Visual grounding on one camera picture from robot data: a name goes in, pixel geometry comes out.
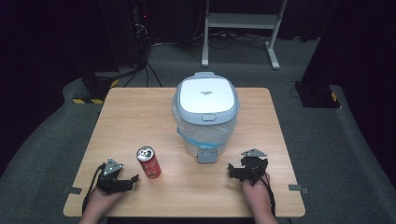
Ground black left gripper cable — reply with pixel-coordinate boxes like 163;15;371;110
81;162;107;217

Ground black tripod stand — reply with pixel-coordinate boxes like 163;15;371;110
122;0;163;89

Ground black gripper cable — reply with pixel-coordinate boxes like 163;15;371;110
246;164;277;218
81;162;107;217

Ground white metal stand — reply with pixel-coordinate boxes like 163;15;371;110
201;0;290;70

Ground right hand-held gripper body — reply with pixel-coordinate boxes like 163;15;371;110
240;147;270;185

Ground red drink can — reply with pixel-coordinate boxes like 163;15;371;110
135;146;163;179

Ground black floor cables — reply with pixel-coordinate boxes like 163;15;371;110
191;29;270;50

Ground grey tape tab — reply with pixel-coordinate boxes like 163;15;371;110
63;186;83;196
288;184;309;195

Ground person's right hand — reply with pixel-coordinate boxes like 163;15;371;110
242;172;272;204

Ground clear plastic bin liner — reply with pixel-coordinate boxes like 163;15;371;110
171;96;238;150

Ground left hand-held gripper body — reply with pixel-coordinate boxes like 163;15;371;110
96;158;133;196

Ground black pillar base yellow stripes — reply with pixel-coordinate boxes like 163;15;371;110
72;71;120;105

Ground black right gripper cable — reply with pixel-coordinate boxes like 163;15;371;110
246;164;277;218

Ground white grey pedal trash bin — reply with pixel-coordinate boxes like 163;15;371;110
170;71;241;164

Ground person's left hand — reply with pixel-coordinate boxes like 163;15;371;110
88;186;126;216

